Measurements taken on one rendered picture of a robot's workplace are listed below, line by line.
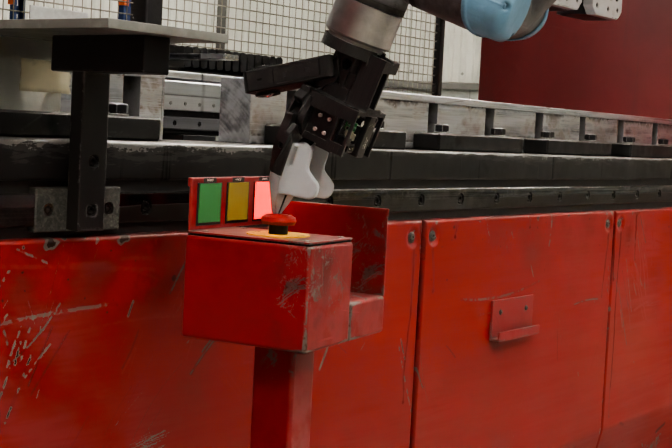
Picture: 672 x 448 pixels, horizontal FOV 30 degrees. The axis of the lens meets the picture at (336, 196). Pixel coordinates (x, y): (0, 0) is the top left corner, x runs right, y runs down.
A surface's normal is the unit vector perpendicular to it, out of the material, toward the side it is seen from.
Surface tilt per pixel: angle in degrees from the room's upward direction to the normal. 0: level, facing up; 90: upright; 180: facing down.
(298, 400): 90
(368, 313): 90
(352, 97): 90
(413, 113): 90
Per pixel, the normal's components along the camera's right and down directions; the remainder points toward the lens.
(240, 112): -0.59, 0.01
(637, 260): 0.80, 0.07
